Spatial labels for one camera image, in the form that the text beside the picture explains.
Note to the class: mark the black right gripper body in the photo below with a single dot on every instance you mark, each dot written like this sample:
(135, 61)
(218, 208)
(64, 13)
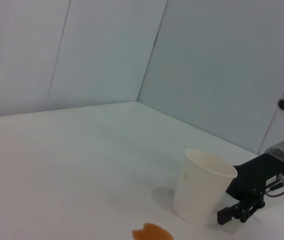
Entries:
(254, 175)

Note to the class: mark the orange liquid stain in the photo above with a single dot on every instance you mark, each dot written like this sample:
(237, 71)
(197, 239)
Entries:
(154, 233)

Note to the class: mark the white paper cup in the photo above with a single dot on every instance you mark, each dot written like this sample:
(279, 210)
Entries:
(199, 195)

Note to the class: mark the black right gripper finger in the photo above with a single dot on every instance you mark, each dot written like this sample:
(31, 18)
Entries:
(225, 216)

